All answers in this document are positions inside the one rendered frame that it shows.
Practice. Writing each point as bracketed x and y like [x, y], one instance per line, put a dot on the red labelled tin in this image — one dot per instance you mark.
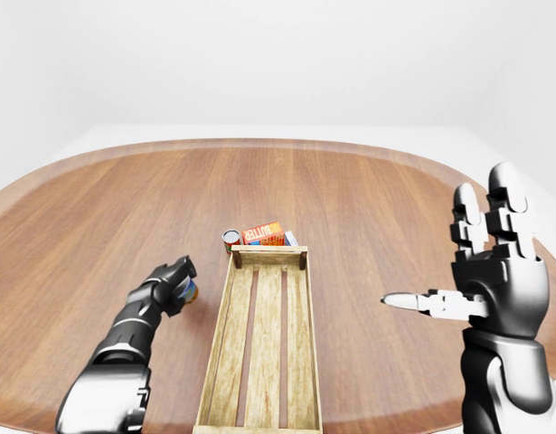
[231, 240]

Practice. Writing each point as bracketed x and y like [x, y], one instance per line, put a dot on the blue white box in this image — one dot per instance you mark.
[291, 238]

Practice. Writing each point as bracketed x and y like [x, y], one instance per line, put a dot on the orange butter box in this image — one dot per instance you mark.
[262, 233]

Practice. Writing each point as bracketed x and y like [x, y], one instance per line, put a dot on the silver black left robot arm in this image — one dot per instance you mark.
[119, 357]

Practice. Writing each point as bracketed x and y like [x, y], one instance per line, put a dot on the wooden slat tray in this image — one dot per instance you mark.
[265, 330]

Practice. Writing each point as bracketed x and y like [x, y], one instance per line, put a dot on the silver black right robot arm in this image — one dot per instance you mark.
[503, 389]

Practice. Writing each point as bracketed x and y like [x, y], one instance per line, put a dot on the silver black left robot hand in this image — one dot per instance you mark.
[169, 282]

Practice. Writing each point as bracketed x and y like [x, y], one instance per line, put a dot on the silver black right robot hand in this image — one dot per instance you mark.
[503, 280]

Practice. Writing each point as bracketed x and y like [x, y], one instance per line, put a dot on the blue orange soup tin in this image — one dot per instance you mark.
[189, 294]

